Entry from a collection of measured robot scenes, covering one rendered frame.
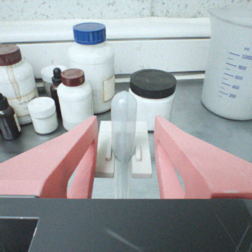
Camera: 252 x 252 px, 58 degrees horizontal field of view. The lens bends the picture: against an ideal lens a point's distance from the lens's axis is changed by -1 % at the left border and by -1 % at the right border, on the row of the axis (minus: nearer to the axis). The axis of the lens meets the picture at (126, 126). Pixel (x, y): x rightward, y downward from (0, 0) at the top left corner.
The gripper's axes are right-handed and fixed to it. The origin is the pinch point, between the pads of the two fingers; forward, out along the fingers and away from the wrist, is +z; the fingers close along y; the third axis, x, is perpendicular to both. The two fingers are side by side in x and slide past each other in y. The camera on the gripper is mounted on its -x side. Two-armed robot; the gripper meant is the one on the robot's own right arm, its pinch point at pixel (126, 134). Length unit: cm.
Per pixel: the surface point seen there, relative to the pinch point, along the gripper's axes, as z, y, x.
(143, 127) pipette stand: 2.6, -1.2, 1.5
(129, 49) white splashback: 33.5, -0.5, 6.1
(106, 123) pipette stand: 3.0, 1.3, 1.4
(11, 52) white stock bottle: 19.9, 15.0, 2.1
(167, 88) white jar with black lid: 18.1, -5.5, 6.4
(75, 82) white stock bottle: 17.7, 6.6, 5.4
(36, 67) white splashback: 30.8, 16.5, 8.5
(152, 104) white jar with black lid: 17.7, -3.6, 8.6
